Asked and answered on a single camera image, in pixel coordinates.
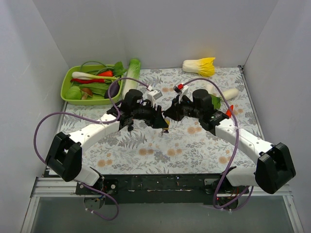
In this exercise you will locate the white radish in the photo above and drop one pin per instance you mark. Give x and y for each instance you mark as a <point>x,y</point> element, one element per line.
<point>230,93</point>

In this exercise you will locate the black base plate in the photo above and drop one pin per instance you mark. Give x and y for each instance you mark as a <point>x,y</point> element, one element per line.
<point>160,188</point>

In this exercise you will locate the green napa cabbage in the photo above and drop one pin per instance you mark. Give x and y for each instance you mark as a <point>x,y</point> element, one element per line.
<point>133,72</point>

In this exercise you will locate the red chili pepper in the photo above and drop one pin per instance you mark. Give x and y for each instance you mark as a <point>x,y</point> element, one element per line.
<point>88,81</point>

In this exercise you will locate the aluminium frame rail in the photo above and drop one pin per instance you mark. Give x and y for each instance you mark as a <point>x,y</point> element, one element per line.
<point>56,187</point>

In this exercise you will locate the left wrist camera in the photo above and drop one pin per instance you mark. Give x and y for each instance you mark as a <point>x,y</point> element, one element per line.
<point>153,95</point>

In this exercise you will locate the orange padlock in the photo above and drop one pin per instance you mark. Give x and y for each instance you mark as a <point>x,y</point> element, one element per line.
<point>130,128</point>

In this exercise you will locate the green spinach leaf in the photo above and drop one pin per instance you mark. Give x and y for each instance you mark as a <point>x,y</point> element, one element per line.
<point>119,69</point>

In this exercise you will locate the green leafy vegetable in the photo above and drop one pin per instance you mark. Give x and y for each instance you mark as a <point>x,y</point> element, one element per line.
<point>96,88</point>

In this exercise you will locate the green plastic tray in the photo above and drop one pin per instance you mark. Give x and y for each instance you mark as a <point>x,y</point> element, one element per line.
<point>67,84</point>

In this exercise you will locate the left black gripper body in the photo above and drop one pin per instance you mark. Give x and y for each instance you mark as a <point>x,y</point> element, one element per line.
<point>155,116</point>

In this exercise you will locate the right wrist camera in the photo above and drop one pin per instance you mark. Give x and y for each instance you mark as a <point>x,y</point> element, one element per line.
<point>181,89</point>

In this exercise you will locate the yellow padlock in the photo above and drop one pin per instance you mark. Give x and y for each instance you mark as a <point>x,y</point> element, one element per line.
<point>167,124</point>

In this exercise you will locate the purple eggplant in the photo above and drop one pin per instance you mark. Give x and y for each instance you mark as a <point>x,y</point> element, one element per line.
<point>113,90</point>

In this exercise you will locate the yellow white cabbage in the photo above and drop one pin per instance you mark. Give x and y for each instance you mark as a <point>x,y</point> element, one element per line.
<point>203,66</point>

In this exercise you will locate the green long beans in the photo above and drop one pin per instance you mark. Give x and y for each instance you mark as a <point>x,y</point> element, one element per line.
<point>92,63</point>

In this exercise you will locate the white green leek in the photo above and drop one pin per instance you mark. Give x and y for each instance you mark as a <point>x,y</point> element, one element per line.
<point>87,76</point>

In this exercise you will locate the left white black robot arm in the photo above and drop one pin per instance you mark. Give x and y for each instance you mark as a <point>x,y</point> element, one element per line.
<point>65,154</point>

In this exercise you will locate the green bok choy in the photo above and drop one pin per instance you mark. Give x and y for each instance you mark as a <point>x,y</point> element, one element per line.
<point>216,101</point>

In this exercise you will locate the small orange pepper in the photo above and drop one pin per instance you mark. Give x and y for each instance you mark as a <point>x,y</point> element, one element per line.
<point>107,73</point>

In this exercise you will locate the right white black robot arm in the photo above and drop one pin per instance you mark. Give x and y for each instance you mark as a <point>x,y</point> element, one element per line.
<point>274,165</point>

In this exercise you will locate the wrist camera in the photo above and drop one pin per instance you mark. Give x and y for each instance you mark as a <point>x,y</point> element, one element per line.
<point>153,95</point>
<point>181,89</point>

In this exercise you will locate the round green cabbage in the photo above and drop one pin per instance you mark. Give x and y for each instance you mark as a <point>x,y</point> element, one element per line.
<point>74,93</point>

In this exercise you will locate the orange carrot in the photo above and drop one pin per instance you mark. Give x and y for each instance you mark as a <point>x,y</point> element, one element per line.
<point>230,111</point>

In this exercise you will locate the brown mushroom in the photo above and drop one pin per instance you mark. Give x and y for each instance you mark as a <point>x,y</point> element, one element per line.
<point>86,92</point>

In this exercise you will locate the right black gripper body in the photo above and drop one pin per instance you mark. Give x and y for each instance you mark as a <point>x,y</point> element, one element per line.
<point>177,110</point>

